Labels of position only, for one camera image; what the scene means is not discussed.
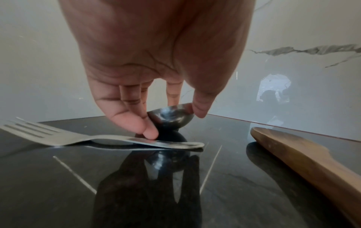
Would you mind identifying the person's left hand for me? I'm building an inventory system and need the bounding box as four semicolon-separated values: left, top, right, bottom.
57;0;256;140

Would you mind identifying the large steel ladle spoon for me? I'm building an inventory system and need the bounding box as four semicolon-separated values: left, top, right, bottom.
146;103;196;130

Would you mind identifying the steel fork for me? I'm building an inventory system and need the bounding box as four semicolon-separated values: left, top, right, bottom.
0;117;205;149

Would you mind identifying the dark brown wooden spoon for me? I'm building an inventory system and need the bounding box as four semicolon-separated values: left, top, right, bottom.
250;127;361;226

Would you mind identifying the black stone countertop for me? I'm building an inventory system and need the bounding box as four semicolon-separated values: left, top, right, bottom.
0;113;361;228

